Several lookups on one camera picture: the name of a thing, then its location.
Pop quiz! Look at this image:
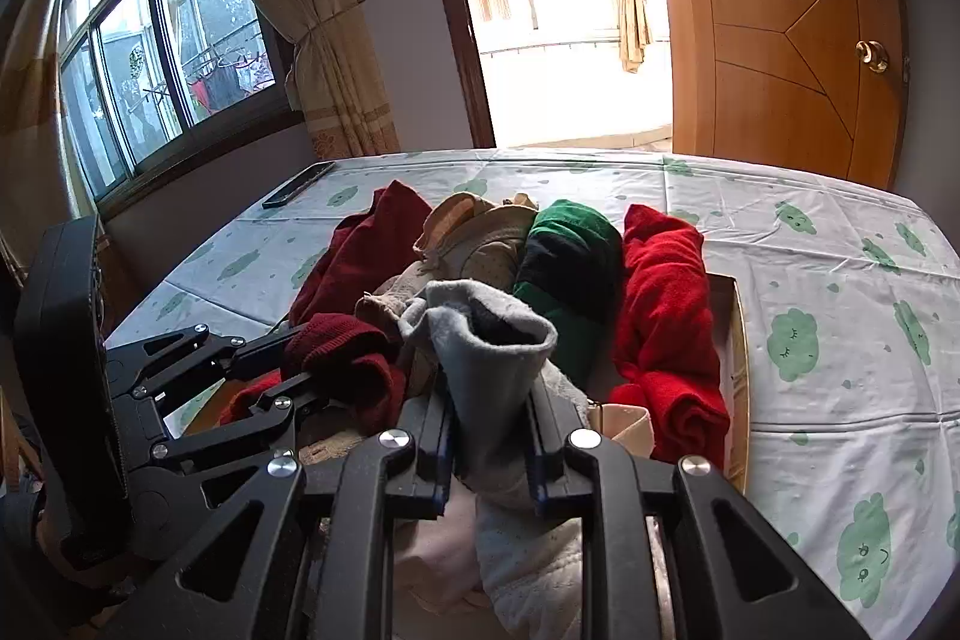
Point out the shallow cardboard box tray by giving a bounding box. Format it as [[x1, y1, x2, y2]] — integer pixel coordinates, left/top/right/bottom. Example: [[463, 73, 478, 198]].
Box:
[[161, 269, 751, 495]]

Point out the brown wooden door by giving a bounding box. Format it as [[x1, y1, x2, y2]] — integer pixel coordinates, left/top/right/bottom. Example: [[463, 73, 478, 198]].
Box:
[[645, 0, 912, 191]]

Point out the dark wooden door frame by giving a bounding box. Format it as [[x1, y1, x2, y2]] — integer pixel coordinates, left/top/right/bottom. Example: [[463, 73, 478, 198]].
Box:
[[409, 0, 496, 150]]

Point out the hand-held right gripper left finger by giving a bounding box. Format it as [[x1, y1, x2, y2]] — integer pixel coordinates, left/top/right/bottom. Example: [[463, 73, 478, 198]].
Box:
[[97, 385, 458, 640]]

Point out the large sliding glass window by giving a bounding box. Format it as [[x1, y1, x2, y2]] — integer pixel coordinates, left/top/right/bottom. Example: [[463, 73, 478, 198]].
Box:
[[56, 0, 308, 221]]

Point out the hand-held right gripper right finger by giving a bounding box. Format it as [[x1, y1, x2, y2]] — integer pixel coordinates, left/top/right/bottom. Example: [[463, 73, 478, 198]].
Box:
[[525, 385, 875, 640]]

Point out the hanging laundry outside window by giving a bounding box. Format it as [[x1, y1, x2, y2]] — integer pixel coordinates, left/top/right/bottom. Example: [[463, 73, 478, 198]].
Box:
[[184, 51, 275, 112]]

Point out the cream dotted underwear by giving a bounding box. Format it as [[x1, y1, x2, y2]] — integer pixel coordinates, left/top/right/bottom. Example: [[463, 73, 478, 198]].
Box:
[[352, 190, 541, 341]]

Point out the bright red underwear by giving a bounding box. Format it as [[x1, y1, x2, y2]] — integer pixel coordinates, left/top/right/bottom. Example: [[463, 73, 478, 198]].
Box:
[[609, 203, 732, 470]]

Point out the black smartphone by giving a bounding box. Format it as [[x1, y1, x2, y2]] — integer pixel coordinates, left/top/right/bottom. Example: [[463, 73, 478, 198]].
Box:
[[261, 160, 337, 211]]

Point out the white grey sock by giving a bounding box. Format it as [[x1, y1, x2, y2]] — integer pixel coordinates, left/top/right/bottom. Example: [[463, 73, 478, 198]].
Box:
[[397, 278, 560, 510], [472, 355, 593, 637]]

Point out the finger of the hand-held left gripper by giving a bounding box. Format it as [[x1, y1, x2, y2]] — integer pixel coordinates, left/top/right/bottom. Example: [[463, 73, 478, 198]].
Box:
[[105, 323, 308, 401], [127, 377, 331, 555]]

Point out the green and black underwear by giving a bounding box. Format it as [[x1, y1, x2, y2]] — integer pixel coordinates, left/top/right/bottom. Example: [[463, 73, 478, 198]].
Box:
[[514, 199, 623, 348]]

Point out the red knit underwear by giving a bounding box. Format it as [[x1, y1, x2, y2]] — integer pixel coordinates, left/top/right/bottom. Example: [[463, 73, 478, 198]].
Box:
[[219, 312, 410, 437]]

